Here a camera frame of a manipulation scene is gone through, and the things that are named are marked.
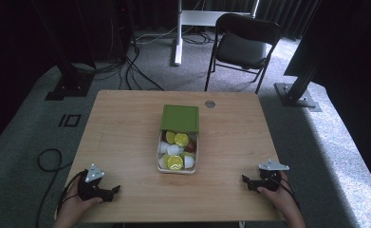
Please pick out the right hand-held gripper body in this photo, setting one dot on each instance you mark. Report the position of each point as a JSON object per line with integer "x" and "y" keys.
{"x": 271, "y": 177}

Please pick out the person's right hand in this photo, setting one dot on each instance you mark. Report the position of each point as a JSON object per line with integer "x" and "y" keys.
{"x": 276, "y": 198}

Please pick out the green box lid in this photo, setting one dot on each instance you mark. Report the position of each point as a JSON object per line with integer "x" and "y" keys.
{"x": 180, "y": 117}

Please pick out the grey round table grommet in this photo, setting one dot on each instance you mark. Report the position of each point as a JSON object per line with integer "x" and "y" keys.
{"x": 209, "y": 104}

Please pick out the black metal stand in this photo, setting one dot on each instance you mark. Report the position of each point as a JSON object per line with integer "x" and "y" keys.
{"x": 70, "y": 79}
{"x": 295, "y": 91}

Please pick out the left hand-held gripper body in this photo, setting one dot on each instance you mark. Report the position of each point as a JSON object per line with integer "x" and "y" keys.
{"x": 89, "y": 186}

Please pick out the white desk frame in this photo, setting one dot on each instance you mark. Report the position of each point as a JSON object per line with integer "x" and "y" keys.
{"x": 181, "y": 28}

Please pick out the beige box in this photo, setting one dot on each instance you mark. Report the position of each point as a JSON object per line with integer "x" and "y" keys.
{"x": 177, "y": 171}

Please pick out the person's left hand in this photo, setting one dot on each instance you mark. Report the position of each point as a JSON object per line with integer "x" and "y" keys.
{"x": 75, "y": 202}

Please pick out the black folding chair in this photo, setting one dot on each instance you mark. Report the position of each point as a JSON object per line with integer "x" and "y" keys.
{"x": 241, "y": 47}

